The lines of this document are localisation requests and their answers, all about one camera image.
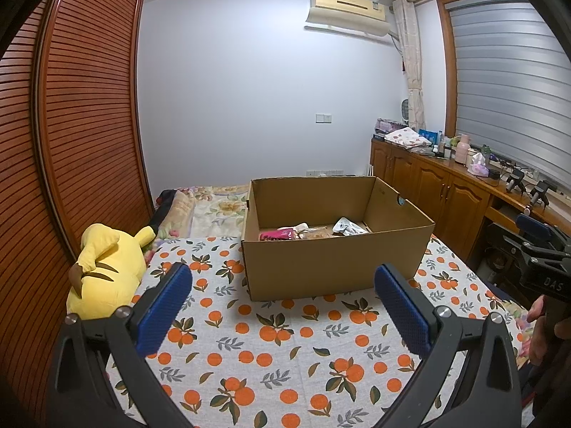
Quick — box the purple box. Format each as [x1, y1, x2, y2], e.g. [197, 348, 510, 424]
[375, 118, 406, 137]

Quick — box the pink tissue pack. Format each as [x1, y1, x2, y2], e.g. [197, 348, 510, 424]
[468, 152, 490, 175]

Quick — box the folded pink printed cloth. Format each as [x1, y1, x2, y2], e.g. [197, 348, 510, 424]
[384, 127, 431, 149]

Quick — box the cream patterned curtain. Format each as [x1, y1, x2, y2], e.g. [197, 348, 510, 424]
[393, 0, 426, 132]

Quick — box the yellow plush toy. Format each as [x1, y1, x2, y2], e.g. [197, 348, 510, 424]
[67, 224, 157, 319]

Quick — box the wooden sideboard cabinet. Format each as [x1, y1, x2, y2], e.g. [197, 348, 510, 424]
[369, 136, 571, 261]

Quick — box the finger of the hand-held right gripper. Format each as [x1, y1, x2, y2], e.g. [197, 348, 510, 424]
[486, 223, 536, 274]
[516, 214, 571, 256]

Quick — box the wall air conditioner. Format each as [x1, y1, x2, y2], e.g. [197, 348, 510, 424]
[305, 0, 389, 36]

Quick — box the white blue snack packet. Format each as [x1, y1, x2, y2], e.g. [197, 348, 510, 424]
[332, 217, 371, 236]

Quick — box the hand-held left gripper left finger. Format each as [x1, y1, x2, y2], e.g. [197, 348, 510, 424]
[47, 262, 197, 428]

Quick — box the brown cardboard box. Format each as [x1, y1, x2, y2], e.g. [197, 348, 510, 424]
[241, 176, 435, 301]

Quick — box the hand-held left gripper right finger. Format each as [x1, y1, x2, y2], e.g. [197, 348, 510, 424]
[374, 262, 524, 428]

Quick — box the dark cloth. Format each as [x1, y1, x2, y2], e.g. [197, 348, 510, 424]
[149, 189, 179, 228]

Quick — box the person's right hand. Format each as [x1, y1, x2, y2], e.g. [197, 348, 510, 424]
[526, 296, 555, 364]

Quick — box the wooden window frame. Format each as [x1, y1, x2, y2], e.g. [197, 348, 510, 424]
[436, 0, 460, 137]

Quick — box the orange print bed sheet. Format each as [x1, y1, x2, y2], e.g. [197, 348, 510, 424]
[102, 234, 527, 428]

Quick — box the floral blanket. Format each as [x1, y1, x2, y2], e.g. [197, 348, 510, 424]
[154, 183, 251, 239]

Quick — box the pink bottle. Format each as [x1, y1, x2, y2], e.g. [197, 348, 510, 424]
[454, 134, 470, 165]

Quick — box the grey window blind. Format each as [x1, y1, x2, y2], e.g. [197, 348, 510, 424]
[448, 0, 571, 192]

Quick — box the wooden louvred wardrobe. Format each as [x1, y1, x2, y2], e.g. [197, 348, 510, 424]
[0, 0, 155, 411]

